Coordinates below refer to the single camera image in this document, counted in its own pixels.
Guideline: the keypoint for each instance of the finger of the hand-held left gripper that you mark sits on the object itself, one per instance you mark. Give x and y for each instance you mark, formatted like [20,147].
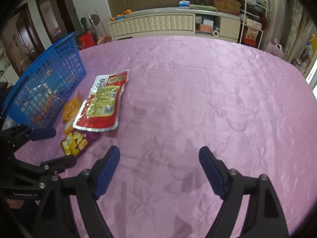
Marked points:
[42,133]
[63,162]

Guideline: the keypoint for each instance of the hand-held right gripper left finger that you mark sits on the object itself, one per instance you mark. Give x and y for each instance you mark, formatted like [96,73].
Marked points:
[107,172]

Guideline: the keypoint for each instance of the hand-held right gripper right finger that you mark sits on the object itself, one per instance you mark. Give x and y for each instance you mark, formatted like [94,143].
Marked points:
[213,174]

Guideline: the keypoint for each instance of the yellow and purple snack packet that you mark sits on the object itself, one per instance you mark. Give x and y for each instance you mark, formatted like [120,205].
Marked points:
[74,142]

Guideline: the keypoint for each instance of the small orange snack packet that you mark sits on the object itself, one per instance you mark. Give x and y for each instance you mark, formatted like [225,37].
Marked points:
[70,109]

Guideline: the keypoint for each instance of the blue plastic mesh basket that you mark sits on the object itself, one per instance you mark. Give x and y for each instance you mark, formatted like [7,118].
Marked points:
[47,79]

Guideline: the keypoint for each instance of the red snack pouch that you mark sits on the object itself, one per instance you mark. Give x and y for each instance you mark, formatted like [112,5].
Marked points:
[99,104]

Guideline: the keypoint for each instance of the pink quilted bedspread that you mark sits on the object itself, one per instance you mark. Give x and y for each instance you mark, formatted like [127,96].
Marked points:
[198,99]

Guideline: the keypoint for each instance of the brown wooden door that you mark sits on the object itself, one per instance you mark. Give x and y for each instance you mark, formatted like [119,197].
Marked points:
[50,17]
[17,39]

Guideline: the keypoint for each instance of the red paper bag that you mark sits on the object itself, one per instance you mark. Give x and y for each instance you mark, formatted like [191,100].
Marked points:
[86,39]

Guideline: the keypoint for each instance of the pink bag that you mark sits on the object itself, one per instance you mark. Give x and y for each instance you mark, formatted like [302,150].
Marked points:
[275,49]

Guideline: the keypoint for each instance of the white tape roll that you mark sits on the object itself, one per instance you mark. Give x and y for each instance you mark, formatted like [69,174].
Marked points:
[216,33]

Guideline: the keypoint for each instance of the white padded low cabinet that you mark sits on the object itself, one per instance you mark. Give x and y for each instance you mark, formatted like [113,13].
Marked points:
[153,24]

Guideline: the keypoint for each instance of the green folded cloth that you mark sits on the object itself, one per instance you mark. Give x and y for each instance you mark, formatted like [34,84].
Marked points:
[203,8]

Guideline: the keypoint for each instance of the brown cardboard box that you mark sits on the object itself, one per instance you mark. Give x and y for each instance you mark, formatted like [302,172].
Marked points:
[226,5]

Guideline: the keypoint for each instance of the round brown wall disc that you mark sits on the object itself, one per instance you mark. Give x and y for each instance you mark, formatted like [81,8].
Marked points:
[94,18]

